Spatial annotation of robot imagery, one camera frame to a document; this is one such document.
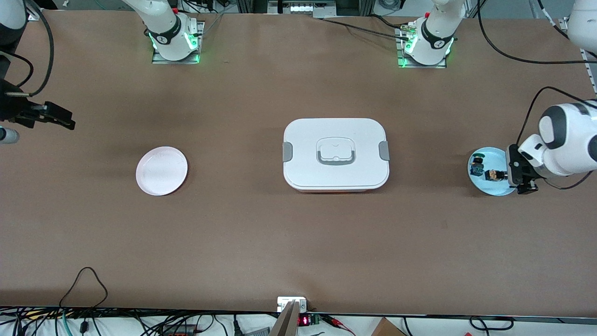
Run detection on white lidded lunch box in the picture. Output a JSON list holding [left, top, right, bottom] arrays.
[[282, 118, 390, 193]]

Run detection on light blue round plate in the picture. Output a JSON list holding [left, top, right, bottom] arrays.
[[468, 147, 519, 196]]

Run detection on white plate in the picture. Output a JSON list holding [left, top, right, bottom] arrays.
[[136, 147, 188, 196]]

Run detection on brown cardboard piece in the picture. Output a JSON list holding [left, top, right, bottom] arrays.
[[371, 317, 407, 336]]

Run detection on red clip leads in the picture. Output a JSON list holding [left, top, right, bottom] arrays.
[[324, 315, 357, 336]]

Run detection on aluminium profile bar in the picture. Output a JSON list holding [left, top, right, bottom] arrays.
[[270, 300, 300, 336]]

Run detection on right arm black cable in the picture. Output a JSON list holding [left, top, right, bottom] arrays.
[[0, 0, 55, 98]]

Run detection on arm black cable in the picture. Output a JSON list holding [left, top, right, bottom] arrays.
[[0, 0, 55, 98], [478, 0, 597, 190]]

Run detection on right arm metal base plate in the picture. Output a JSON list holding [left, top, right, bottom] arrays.
[[152, 21, 205, 65]]

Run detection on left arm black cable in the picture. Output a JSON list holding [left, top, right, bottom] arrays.
[[478, 0, 597, 190]]

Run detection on black cable loop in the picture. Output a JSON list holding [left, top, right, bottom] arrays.
[[469, 316, 514, 331]]

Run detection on thin black looped cable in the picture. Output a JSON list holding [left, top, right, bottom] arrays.
[[59, 266, 109, 309]]

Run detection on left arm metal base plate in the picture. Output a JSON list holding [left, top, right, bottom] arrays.
[[396, 26, 448, 69]]

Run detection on black cables to base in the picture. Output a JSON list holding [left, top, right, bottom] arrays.
[[313, 14, 413, 41]]

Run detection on small white mount block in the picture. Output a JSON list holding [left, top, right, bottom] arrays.
[[277, 296, 308, 313]]

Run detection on aluminium frame with label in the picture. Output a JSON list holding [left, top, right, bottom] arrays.
[[237, 0, 374, 15]]

